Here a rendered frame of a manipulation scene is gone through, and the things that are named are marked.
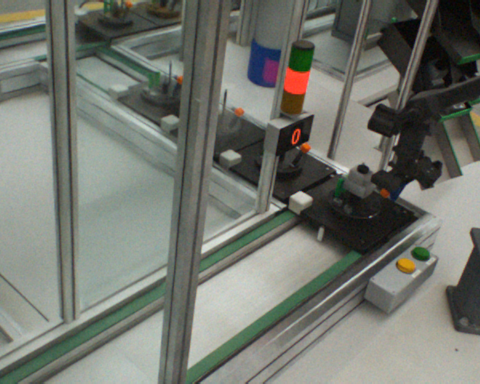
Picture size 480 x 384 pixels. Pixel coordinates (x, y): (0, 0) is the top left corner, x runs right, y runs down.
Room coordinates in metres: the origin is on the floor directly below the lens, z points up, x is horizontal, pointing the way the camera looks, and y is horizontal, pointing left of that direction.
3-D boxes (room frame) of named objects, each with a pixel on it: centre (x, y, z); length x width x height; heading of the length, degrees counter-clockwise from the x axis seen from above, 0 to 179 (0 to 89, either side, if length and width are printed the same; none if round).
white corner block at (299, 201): (1.38, -0.16, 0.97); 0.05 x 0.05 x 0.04; 52
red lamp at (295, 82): (1.32, -0.08, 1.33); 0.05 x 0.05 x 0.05
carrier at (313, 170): (1.55, -0.09, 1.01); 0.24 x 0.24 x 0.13; 52
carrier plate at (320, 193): (1.40, -0.29, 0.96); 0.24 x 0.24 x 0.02; 52
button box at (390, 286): (1.20, -0.41, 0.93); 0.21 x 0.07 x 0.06; 142
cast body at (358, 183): (1.40, -0.29, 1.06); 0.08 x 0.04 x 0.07; 52
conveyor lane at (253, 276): (1.17, -0.09, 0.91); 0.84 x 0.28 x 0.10; 142
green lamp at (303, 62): (1.32, -0.08, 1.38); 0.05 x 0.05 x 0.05
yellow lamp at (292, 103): (1.32, -0.08, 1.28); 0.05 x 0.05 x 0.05
